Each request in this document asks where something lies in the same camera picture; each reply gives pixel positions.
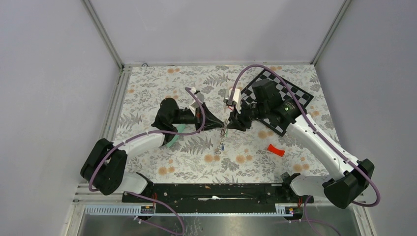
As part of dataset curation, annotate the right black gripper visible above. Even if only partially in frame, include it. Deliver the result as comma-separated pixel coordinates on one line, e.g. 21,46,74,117
227,98,268,133

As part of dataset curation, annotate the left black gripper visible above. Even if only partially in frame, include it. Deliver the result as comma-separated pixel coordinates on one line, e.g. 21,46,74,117
171,103,224,134

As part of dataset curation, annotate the metal key holder plate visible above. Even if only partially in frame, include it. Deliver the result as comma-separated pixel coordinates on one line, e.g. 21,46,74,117
215,127,228,155

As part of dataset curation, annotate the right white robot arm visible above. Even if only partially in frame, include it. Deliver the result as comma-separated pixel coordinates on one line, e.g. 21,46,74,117
225,79,375,209

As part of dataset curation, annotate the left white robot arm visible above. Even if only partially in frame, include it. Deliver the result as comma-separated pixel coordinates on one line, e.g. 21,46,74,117
80,98,224,202

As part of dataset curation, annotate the floral patterned table mat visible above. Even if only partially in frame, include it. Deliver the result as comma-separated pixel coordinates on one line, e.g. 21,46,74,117
114,65,327,183

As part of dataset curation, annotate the mint green plastic stick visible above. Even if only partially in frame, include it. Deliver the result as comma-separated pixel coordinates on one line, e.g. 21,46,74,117
166,124,186,148

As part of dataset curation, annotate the red curved plastic piece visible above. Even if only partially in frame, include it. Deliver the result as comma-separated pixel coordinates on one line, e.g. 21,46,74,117
267,144,285,157

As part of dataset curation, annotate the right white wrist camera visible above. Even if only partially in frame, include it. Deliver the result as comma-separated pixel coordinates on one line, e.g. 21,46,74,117
223,88,241,114

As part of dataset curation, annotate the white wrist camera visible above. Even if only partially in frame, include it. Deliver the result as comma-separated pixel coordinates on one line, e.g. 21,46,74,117
189,87,204,115
223,88,241,114

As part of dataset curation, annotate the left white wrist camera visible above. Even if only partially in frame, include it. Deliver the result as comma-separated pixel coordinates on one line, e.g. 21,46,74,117
189,87,204,115

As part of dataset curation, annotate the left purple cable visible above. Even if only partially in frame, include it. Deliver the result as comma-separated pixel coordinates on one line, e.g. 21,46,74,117
88,87,207,236

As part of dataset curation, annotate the purple cable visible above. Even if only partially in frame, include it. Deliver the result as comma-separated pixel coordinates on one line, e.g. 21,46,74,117
88,87,207,236
229,64,381,236

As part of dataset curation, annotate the white slotted cable duct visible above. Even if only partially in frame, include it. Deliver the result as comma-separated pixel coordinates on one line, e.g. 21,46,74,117
85,204,295,217

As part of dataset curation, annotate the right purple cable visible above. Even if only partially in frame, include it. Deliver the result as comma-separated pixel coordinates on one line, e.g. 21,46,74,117
229,64,381,236

